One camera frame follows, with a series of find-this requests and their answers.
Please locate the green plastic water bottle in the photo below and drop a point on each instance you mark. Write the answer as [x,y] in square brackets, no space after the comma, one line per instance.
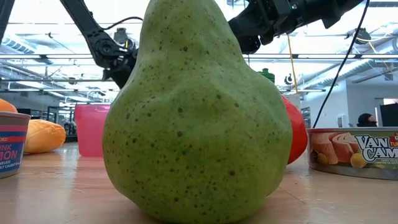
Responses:
[267,76]

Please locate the pink translucent plastic bin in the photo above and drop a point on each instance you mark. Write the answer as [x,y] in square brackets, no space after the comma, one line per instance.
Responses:
[91,130]

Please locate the green speckled pear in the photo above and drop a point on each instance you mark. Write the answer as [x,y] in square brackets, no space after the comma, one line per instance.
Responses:
[196,130]

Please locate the yellow-orange bread roll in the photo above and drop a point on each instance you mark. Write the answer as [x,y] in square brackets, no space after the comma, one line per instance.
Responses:
[45,137]

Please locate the red tomato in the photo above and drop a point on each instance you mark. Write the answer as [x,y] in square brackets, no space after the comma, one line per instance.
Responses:
[297,133]

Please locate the orange round fruit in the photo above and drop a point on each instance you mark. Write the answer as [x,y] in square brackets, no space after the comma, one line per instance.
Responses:
[6,107]

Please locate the blue label salmon can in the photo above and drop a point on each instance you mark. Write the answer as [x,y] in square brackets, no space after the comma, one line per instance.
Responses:
[11,146]

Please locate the Van Camp's tuna can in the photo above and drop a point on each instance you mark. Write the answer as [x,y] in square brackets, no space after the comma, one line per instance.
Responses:
[351,152]

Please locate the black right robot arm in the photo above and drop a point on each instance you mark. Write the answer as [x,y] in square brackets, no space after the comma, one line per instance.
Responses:
[326,9]

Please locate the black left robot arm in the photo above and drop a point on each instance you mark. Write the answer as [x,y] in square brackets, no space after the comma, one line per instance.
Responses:
[81,18]

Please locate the black monitor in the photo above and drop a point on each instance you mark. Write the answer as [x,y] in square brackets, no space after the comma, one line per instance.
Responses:
[389,115]
[24,111]

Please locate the person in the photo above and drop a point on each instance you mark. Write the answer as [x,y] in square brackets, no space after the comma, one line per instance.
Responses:
[366,120]

